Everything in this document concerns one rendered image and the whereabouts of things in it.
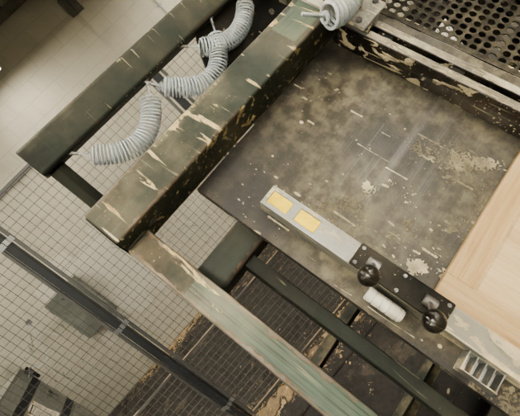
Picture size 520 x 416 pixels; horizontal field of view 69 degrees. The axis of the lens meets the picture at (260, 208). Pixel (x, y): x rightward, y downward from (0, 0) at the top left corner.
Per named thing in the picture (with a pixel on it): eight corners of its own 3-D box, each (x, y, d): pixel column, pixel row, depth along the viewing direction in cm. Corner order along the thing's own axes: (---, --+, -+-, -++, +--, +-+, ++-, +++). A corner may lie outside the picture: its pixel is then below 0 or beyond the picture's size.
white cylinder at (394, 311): (361, 299, 75) (396, 324, 73) (363, 296, 73) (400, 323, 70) (369, 287, 76) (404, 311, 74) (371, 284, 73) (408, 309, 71)
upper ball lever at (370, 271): (376, 276, 74) (371, 294, 61) (360, 264, 75) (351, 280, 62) (388, 260, 73) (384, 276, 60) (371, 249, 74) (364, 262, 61)
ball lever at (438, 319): (432, 314, 70) (438, 342, 58) (414, 302, 71) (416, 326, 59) (445, 299, 70) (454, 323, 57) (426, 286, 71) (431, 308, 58)
